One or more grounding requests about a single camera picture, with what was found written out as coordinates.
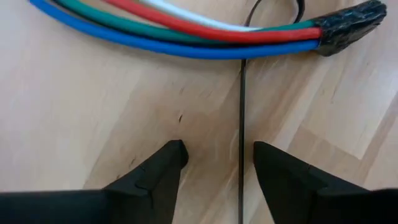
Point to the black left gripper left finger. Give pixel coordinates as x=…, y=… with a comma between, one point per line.
x=93, y=207

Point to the black tape wrap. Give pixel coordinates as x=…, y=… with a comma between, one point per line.
x=348, y=28

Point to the black zip tie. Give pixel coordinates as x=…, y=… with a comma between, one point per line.
x=241, y=124

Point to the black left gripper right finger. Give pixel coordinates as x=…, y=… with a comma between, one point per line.
x=326, y=202

